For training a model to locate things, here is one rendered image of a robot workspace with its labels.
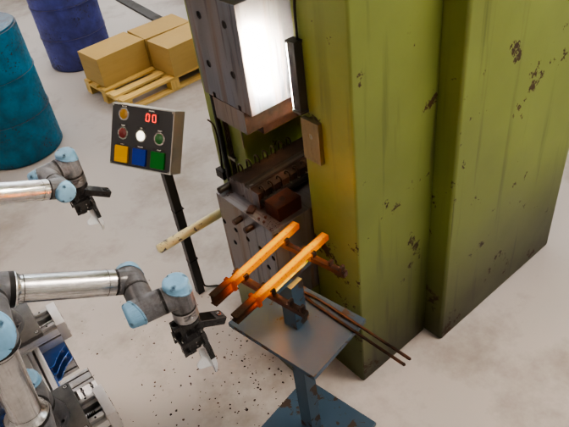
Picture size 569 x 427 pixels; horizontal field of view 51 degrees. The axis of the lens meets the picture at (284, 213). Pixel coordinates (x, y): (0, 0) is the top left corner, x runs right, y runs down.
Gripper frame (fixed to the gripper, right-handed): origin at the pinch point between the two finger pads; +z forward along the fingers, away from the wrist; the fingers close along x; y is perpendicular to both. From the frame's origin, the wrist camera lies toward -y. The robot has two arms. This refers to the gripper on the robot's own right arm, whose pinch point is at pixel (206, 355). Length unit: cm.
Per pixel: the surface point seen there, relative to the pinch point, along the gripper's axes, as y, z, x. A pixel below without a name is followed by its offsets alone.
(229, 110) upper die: -54, -40, -60
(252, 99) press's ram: -56, -49, -45
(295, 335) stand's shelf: -32.5, 17.1, 0.2
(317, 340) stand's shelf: -37.2, 17.1, 6.8
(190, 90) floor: -158, 93, -338
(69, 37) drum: -101, 58, -460
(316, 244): -51, -10, -7
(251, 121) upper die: -57, -38, -50
